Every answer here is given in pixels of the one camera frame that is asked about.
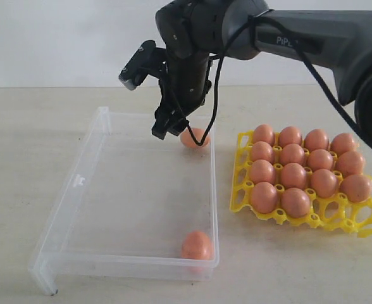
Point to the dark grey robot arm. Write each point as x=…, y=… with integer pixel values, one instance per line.
x=335, y=46

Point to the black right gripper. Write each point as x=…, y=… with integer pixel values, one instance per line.
x=185, y=86

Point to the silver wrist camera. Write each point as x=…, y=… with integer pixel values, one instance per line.
x=147, y=60

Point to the yellow plastic egg tray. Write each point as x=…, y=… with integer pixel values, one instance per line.
x=335, y=212

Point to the brown egg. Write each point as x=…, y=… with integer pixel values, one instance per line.
x=262, y=171
x=187, y=139
x=343, y=143
x=262, y=151
x=293, y=175
x=320, y=159
x=324, y=182
x=292, y=153
x=295, y=202
x=350, y=163
x=265, y=133
x=264, y=197
x=357, y=187
x=197, y=246
x=316, y=139
x=290, y=135

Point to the clear plastic container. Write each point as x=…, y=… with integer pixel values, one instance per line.
x=126, y=206

